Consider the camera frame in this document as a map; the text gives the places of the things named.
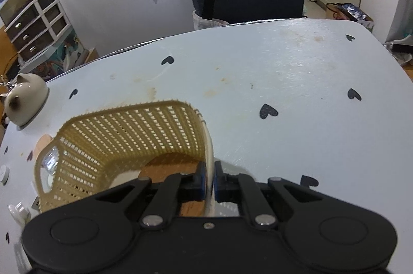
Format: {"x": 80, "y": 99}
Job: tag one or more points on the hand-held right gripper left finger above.
{"x": 202, "y": 183}

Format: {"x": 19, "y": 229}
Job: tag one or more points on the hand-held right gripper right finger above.
{"x": 218, "y": 183}

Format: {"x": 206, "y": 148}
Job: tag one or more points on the beige plastic woven basket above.
{"x": 129, "y": 132}

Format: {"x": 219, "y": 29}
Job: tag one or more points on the white printed fabric bag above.
{"x": 206, "y": 23}

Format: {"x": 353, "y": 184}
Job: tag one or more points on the round wooden lid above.
{"x": 41, "y": 146}

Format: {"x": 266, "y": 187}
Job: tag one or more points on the colourful printed board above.
{"x": 66, "y": 57}

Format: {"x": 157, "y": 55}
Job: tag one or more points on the cream pig-shaped teapot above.
{"x": 24, "y": 99}

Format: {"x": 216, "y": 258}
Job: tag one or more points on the white round disc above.
{"x": 4, "y": 174}

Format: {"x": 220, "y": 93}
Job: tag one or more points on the patterned shopping bag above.
{"x": 350, "y": 12}

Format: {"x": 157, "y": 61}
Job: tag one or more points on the white drawer unit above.
{"x": 35, "y": 25}

